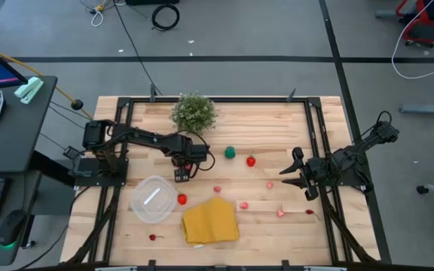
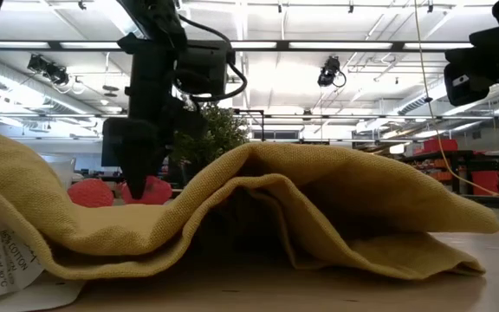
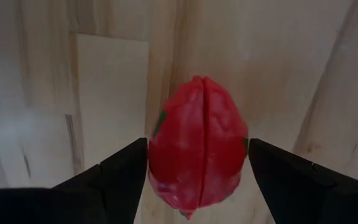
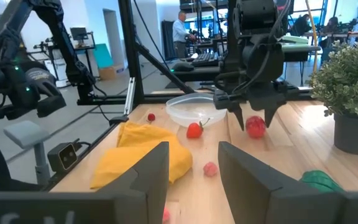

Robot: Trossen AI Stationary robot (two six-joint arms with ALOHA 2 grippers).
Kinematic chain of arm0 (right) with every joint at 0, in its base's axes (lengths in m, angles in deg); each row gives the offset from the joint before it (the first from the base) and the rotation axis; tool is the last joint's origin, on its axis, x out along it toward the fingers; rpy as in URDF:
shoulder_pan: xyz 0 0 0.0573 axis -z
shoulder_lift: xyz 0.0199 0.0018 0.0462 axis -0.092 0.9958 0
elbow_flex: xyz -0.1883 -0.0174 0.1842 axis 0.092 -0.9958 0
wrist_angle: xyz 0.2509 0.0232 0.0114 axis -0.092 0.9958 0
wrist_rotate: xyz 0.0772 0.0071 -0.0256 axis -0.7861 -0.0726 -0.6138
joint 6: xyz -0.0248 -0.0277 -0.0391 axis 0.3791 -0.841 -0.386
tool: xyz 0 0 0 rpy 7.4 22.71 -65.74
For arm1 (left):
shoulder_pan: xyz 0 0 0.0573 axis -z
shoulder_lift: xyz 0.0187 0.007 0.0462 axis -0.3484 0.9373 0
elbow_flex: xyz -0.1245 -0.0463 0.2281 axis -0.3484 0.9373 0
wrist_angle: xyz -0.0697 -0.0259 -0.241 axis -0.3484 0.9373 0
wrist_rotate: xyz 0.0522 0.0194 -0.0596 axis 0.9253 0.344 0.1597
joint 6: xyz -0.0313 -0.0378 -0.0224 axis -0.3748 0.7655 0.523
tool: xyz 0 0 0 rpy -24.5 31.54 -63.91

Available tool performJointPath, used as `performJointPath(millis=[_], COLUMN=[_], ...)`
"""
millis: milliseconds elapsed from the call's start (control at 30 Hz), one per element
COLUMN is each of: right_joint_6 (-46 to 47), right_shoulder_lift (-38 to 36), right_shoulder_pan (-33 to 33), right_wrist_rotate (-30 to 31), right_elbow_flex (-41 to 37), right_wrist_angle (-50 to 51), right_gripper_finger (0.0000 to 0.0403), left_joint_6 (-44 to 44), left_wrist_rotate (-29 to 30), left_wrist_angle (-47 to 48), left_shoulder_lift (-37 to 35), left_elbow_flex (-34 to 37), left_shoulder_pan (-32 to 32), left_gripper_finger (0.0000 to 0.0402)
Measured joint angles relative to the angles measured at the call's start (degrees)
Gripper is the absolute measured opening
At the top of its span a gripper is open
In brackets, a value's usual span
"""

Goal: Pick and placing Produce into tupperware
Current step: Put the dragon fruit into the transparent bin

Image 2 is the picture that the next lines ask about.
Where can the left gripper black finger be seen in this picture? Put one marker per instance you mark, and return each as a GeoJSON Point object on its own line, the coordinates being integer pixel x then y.
{"type": "Point", "coordinates": [139, 147]}

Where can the red toy strawberry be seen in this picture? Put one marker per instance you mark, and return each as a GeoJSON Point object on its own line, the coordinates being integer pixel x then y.
{"type": "Point", "coordinates": [159, 193]}
{"type": "Point", "coordinates": [89, 194]}

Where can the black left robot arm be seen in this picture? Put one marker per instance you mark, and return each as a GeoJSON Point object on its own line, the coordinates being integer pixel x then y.
{"type": "Point", "coordinates": [154, 17]}

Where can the clear plastic tupperware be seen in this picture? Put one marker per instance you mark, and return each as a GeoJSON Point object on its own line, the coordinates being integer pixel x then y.
{"type": "Point", "coordinates": [61, 169]}

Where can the black plant pot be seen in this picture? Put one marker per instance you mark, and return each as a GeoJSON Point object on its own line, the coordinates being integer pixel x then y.
{"type": "Point", "coordinates": [188, 174]}

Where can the green artificial plant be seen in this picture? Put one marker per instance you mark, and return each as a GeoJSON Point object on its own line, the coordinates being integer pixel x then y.
{"type": "Point", "coordinates": [223, 130]}

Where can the thin black metal stand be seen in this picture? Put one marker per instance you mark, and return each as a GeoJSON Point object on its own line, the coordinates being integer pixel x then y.
{"type": "Point", "coordinates": [249, 111]}

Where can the black ceiling-mounted device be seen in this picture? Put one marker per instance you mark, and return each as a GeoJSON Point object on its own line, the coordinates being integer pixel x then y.
{"type": "Point", "coordinates": [50, 71]}

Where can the black shelf rack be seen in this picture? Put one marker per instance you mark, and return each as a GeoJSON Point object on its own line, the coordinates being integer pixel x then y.
{"type": "Point", "coordinates": [462, 154]}

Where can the flat red storage bin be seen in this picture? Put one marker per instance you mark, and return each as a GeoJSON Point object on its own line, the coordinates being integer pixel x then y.
{"type": "Point", "coordinates": [440, 145]}

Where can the tall red storage bin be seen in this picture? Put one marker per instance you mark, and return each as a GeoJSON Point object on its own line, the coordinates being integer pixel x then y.
{"type": "Point", "coordinates": [487, 182]}

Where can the orange storage bins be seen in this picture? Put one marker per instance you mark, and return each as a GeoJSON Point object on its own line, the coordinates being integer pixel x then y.
{"type": "Point", "coordinates": [442, 175]}

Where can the blank white label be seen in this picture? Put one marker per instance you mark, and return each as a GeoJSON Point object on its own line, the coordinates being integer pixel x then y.
{"type": "Point", "coordinates": [50, 294]}

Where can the yellow cotton cloth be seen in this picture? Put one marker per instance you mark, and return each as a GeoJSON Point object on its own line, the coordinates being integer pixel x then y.
{"type": "Point", "coordinates": [362, 195]}

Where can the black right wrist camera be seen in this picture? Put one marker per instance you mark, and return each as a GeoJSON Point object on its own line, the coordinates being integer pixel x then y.
{"type": "Point", "coordinates": [470, 89]}

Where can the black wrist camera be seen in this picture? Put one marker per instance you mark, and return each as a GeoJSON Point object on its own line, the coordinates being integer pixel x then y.
{"type": "Point", "coordinates": [206, 65]}
{"type": "Point", "coordinates": [470, 89]}

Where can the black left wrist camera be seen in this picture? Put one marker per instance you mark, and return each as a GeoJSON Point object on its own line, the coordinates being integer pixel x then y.
{"type": "Point", "coordinates": [206, 65]}

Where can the black overhead frame beam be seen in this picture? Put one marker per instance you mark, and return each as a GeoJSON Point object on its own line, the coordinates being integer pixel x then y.
{"type": "Point", "coordinates": [282, 45]}

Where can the black overhead rig camera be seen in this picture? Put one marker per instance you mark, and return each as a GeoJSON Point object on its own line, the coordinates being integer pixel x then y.
{"type": "Point", "coordinates": [328, 73]}

